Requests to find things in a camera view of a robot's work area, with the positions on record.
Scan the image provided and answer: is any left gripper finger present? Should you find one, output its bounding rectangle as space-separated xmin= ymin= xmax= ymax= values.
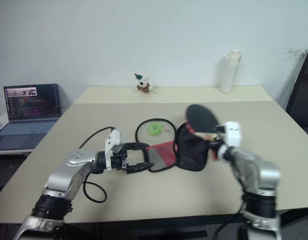
xmin=126 ymin=141 xmax=150 ymax=151
xmin=126 ymin=162 xmax=156 ymax=175

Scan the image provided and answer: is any black red zip paddle case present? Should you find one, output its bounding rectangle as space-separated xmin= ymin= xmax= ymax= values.
xmin=135 ymin=117 xmax=210 ymax=173

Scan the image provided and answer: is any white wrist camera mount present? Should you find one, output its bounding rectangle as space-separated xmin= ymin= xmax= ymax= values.
xmin=104 ymin=129 xmax=122 ymax=172
xmin=218 ymin=121 xmax=242 ymax=159

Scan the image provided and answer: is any black red table tennis paddle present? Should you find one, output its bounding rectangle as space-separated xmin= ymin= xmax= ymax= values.
xmin=185 ymin=103 xmax=221 ymax=161

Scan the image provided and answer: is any green fluffy ring keychain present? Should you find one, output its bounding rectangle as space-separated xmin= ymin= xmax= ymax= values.
xmin=148 ymin=122 xmax=171 ymax=137

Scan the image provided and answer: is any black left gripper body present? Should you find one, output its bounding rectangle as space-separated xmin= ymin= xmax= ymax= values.
xmin=110 ymin=142 xmax=131 ymax=174

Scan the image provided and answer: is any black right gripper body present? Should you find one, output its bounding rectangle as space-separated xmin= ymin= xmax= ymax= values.
xmin=217 ymin=139 xmax=229 ymax=154

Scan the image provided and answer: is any open grey laptop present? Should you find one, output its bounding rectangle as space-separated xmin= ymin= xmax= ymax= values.
xmin=0 ymin=83 xmax=63 ymax=152

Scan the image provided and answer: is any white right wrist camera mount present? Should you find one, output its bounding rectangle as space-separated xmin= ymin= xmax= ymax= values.
xmin=218 ymin=121 xmax=242 ymax=159

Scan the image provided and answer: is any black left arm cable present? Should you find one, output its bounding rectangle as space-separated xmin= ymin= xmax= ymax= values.
xmin=78 ymin=126 xmax=117 ymax=204

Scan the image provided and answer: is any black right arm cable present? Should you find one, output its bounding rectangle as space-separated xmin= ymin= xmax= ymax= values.
xmin=217 ymin=198 xmax=246 ymax=238

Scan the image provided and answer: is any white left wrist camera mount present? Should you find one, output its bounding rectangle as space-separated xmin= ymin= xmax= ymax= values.
xmin=104 ymin=129 xmax=122 ymax=172

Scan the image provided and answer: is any white water bottle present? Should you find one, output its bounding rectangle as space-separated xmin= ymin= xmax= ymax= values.
xmin=220 ymin=48 xmax=242 ymax=94

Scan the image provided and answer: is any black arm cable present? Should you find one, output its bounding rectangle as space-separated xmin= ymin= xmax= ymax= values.
xmin=78 ymin=126 xmax=117 ymax=204
xmin=217 ymin=198 xmax=246 ymax=238

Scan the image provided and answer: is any white plush dog toy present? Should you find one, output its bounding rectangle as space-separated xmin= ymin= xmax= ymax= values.
xmin=133 ymin=72 xmax=155 ymax=95

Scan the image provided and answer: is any black office chair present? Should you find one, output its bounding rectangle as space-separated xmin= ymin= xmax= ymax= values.
xmin=285 ymin=49 xmax=308 ymax=141

